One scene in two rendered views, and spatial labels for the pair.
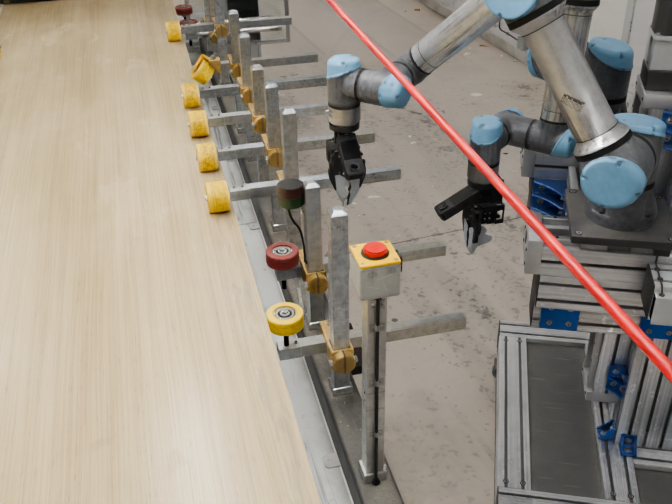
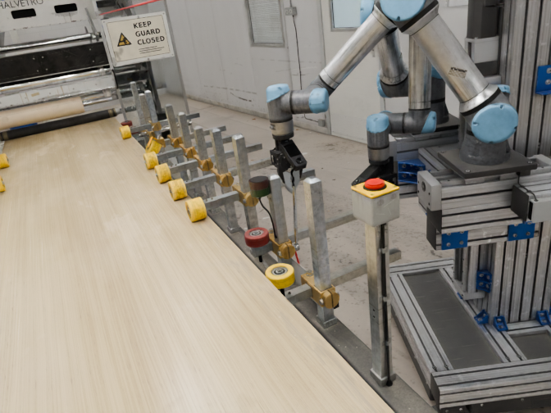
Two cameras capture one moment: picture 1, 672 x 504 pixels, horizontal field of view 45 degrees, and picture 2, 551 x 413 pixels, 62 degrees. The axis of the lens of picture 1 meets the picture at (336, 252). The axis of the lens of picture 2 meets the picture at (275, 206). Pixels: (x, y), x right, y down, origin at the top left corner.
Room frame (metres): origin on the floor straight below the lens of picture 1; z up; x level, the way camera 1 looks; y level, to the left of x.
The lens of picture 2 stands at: (0.34, 0.28, 1.59)
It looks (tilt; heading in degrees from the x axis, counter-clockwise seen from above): 24 degrees down; 350
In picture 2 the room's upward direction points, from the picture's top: 8 degrees counter-clockwise
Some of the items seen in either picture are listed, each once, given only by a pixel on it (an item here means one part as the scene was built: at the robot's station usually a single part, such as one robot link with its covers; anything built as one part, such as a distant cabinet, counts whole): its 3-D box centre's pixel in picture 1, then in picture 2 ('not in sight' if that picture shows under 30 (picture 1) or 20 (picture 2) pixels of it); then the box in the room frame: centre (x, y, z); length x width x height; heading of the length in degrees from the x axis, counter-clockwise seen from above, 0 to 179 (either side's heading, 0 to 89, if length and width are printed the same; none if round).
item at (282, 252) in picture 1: (283, 268); (258, 247); (1.66, 0.13, 0.85); 0.08 x 0.08 x 0.11
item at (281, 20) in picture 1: (232, 24); (162, 122); (3.39, 0.41, 0.95); 0.50 x 0.04 x 0.04; 103
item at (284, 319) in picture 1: (285, 332); (281, 286); (1.41, 0.11, 0.85); 0.08 x 0.08 x 0.11
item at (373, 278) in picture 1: (374, 272); (375, 203); (1.14, -0.06, 1.18); 0.07 x 0.07 x 0.08; 13
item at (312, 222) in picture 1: (314, 270); (281, 242); (1.63, 0.05, 0.86); 0.03 x 0.03 x 0.48; 13
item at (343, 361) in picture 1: (337, 346); (319, 289); (1.41, 0.00, 0.81); 0.13 x 0.06 x 0.05; 13
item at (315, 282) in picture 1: (311, 271); (278, 244); (1.66, 0.06, 0.85); 0.13 x 0.06 x 0.05; 13
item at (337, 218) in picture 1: (339, 308); (320, 257); (1.39, 0.00, 0.93); 0.03 x 0.03 x 0.48; 13
